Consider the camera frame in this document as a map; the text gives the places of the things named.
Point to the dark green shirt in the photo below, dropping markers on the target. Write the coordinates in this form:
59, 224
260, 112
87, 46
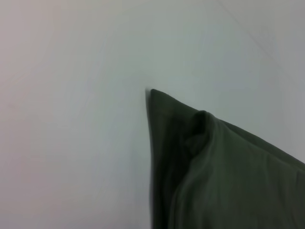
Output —
214, 171

